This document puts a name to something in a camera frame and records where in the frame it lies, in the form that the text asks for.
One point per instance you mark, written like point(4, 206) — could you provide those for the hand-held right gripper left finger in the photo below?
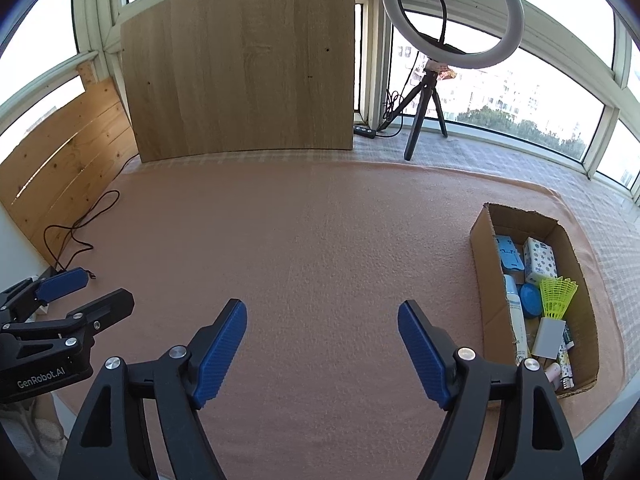
point(222, 355)

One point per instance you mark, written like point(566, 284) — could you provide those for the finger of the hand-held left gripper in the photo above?
point(107, 305)
point(62, 282)

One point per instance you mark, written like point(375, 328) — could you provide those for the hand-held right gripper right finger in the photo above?
point(422, 355)

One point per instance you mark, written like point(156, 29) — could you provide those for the white blue-capped sunscreen bottle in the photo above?
point(515, 310)

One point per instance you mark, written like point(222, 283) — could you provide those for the brown cardboard box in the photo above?
point(480, 260)

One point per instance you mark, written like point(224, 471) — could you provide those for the blue round lid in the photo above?
point(530, 300)

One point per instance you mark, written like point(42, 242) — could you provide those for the white charger plug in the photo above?
point(547, 337)

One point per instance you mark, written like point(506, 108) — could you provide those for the small pink cream tube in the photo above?
point(552, 375)

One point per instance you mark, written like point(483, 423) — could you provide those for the blue plastic phone stand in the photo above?
point(510, 255)

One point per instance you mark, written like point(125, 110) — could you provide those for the patterned white lighter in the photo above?
point(565, 370)

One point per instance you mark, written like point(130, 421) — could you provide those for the yellow plastic shuttlecock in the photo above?
point(555, 295)

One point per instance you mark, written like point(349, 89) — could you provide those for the green and white lip balm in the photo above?
point(568, 337)

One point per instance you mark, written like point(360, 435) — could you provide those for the patterned white tissue pack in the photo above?
point(540, 260)

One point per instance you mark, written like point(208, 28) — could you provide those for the person's left hand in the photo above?
point(37, 425)

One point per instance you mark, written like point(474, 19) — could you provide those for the pine plank panel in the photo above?
point(65, 160)

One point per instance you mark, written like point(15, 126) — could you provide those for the pink felt mat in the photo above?
point(310, 240)

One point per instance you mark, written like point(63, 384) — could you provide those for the black tripod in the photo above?
point(418, 120)

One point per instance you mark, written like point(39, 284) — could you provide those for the light wooden board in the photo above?
point(240, 60)

